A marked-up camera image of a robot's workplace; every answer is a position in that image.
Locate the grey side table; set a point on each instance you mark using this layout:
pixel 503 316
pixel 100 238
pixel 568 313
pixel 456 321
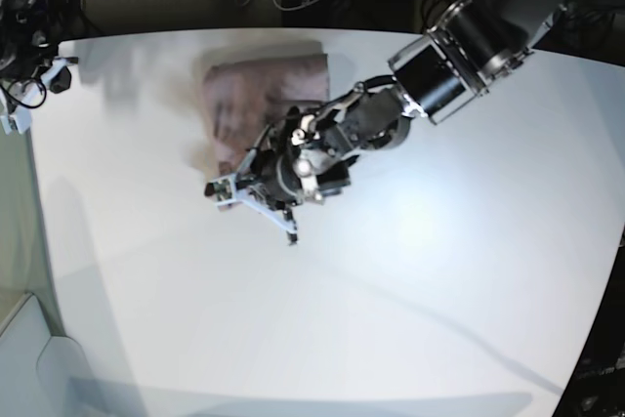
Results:
pixel 40 372

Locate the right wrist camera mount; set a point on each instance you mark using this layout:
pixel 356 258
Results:
pixel 21 96

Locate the mauve t-shirt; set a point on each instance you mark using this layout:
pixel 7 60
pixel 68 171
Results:
pixel 238 91

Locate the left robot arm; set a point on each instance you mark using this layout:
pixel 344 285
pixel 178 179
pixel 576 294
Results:
pixel 472 44

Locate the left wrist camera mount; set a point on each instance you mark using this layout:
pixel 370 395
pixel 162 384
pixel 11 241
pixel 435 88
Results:
pixel 232 189

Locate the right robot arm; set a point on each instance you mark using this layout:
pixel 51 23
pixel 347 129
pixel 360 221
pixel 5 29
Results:
pixel 31 31

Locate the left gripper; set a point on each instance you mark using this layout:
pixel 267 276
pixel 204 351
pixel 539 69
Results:
pixel 283 174

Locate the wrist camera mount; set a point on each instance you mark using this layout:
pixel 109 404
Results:
pixel 232 189
pixel 21 96

